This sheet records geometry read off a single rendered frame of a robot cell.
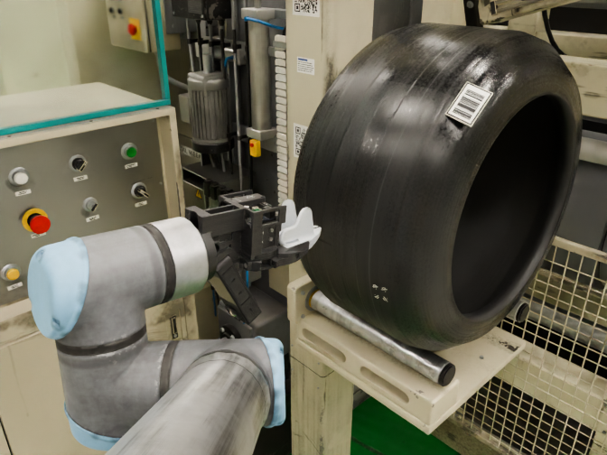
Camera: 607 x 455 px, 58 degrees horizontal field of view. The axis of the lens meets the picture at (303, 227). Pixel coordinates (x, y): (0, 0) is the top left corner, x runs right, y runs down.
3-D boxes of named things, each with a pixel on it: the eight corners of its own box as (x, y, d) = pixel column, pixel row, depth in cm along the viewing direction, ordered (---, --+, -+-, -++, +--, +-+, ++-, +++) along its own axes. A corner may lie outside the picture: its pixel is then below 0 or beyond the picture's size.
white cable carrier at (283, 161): (278, 237, 135) (274, 34, 114) (294, 231, 138) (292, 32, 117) (290, 244, 132) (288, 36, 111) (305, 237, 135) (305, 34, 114)
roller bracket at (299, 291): (286, 320, 121) (285, 283, 116) (398, 260, 145) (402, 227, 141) (296, 328, 119) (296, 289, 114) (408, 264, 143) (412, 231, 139)
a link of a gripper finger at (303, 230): (338, 204, 74) (287, 217, 68) (333, 244, 76) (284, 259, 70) (322, 197, 76) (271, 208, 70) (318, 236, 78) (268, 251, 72)
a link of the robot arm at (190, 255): (176, 316, 59) (133, 281, 65) (213, 302, 62) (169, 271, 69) (176, 239, 56) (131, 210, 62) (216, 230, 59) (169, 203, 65)
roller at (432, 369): (315, 283, 120) (323, 293, 123) (303, 300, 118) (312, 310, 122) (453, 360, 97) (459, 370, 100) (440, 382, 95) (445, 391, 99)
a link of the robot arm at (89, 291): (29, 331, 57) (13, 239, 54) (140, 298, 65) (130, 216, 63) (62, 360, 50) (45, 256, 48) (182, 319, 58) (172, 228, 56)
